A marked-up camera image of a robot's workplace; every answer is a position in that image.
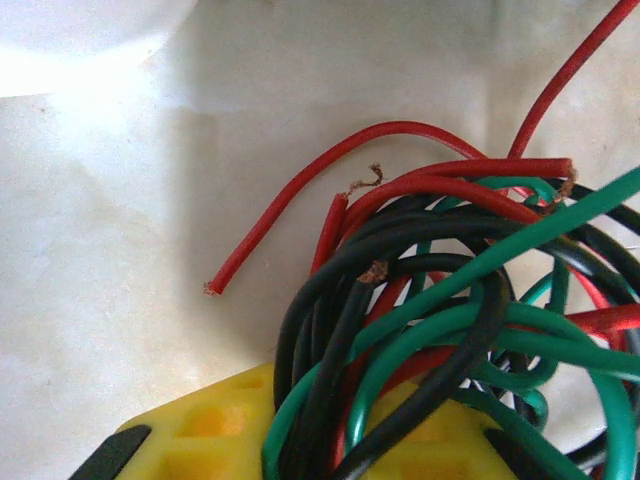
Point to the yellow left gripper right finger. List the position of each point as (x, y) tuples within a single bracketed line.
[(440, 450)]

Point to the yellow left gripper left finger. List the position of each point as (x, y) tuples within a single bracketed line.
[(210, 430)]

